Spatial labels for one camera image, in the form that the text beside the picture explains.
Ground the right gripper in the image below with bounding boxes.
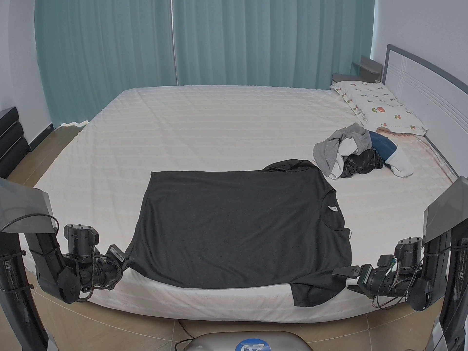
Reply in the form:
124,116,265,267
332,265,384,296

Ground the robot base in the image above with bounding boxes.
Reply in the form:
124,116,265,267
185,331,311,351

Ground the blue-green curtain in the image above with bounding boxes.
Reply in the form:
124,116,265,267
35,0,178,129
172,0,375,90

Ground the bed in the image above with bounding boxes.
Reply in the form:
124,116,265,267
16,43,468,324

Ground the pile of clothes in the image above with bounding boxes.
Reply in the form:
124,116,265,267
313,122,414,180

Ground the white printed pillow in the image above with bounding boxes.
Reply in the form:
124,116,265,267
329,81,428,136

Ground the black cable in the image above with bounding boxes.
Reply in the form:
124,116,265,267
175,318,196,351

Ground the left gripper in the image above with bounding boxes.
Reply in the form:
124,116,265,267
99,244,128,284

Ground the black T-shirt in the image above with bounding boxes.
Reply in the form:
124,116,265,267
124,159,352,308

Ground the grey bedside table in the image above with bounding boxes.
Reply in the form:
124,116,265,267
332,55,384,84

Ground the black chest of drawers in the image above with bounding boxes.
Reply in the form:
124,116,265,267
0,106,31,177

